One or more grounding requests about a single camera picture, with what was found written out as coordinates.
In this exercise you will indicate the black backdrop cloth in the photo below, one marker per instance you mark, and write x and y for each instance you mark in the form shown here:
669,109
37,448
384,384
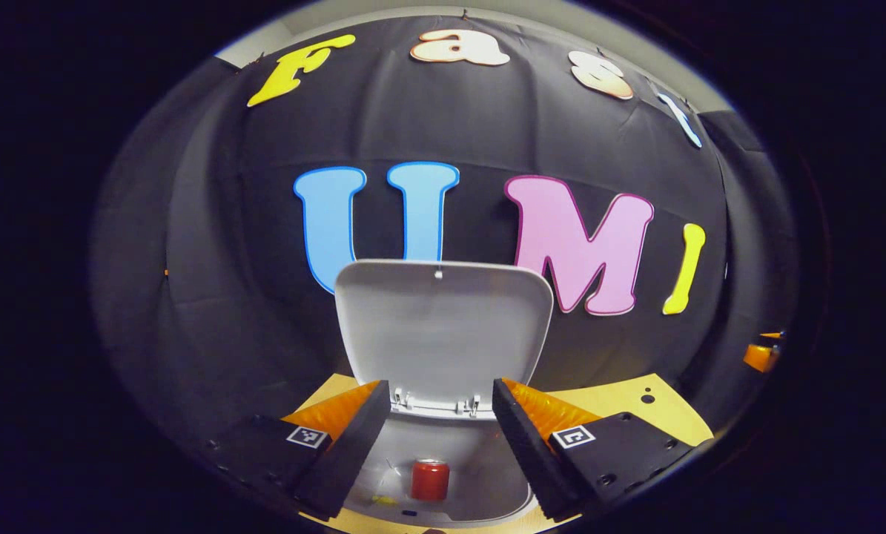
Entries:
480,126

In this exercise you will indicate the white desktop garbage bin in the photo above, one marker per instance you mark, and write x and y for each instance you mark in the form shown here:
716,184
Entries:
442,334

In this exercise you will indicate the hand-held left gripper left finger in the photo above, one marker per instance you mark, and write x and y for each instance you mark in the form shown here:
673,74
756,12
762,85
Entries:
354,445

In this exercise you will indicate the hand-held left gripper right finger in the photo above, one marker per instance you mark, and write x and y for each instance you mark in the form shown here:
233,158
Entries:
528,445

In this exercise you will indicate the yellow paper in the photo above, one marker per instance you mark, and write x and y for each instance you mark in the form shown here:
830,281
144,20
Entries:
385,500

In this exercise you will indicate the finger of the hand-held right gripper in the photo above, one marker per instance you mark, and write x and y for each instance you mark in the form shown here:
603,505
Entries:
760,357

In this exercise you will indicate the wooden desktop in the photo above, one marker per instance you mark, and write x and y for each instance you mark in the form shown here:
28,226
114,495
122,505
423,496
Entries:
635,408

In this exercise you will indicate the red pop can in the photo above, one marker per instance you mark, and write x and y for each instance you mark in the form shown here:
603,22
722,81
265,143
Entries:
430,482

